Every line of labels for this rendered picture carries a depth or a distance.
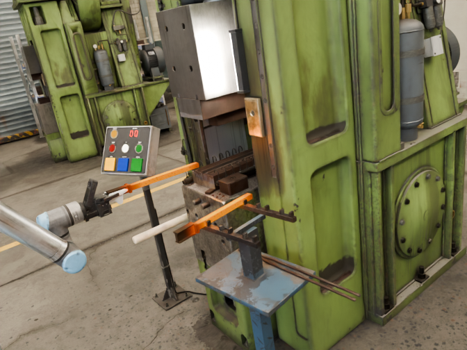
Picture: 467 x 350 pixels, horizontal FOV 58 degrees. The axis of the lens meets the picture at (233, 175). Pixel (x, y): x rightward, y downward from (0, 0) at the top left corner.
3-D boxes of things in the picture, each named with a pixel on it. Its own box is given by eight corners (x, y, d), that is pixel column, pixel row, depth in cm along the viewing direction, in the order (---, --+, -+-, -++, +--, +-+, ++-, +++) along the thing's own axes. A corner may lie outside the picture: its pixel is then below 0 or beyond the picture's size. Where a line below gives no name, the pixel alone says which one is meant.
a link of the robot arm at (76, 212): (62, 202, 173) (69, 207, 166) (74, 198, 176) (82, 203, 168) (69, 221, 176) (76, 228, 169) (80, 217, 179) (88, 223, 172)
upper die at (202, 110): (203, 120, 193) (199, 100, 190) (181, 117, 208) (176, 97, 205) (269, 99, 215) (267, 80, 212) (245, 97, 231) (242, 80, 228)
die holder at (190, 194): (237, 284, 206) (223, 202, 191) (195, 257, 236) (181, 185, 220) (314, 238, 236) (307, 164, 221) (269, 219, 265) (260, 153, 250)
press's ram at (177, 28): (216, 101, 179) (200, 1, 166) (171, 97, 209) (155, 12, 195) (286, 81, 202) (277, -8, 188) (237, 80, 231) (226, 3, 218)
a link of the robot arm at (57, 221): (39, 235, 170) (31, 213, 167) (69, 223, 177) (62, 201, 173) (45, 242, 163) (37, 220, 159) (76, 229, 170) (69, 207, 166)
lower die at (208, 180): (215, 190, 205) (212, 174, 202) (193, 182, 221) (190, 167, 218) (277, 164, 228) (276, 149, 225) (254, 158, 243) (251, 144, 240)
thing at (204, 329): (227, 383, 209) (227, 381, 209) (170, 328, 254) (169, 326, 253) (284, 341, 230) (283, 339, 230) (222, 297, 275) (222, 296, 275)
